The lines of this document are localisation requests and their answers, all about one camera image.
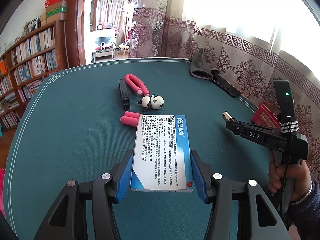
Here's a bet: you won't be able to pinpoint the stacked cardboard boxes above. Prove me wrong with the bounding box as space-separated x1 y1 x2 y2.
40 0 68 26

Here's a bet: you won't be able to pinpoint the white cart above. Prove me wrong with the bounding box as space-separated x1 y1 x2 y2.
92 28 116 62

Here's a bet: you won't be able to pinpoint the patterned lace curtain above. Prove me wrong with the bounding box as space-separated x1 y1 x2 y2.
130 0 319 179

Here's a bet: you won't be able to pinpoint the wooden door frame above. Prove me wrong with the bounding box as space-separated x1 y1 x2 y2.
65 0 98 68

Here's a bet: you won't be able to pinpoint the blue white medicine box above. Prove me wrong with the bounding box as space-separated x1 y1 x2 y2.
130 115 193 192

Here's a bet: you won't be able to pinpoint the person right hand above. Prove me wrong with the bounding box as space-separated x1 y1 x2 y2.
268 152 312 202

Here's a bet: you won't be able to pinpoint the black tablet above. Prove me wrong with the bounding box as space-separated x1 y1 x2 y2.
211 74 241 98

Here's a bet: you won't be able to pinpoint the red tin storage box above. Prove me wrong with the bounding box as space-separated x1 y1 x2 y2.
252 103 281 129

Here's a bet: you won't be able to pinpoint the dark grey glove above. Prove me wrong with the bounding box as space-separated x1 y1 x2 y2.
189 48 213 80

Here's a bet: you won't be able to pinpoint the wooden bookshelf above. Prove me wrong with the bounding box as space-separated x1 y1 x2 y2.
1 21 68 131

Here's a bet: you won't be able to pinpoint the pink foam curler loop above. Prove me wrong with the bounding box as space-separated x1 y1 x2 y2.
124 74 150 96

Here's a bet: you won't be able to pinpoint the panda figurine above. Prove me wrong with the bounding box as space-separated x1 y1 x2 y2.
138 94 164 112

